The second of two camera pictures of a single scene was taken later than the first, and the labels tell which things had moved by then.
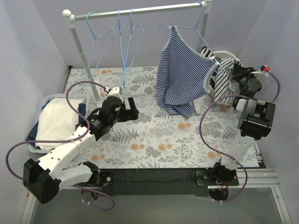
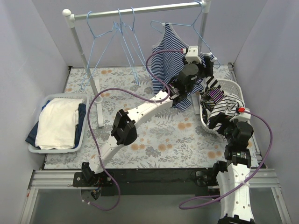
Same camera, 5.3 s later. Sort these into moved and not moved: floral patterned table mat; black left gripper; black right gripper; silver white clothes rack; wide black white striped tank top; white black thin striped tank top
Moved: white black thin striped tank top; black right gripper; wide black white striped tank top; black left gripper
Not moved: silver white clothes rack; floral patterned table mat
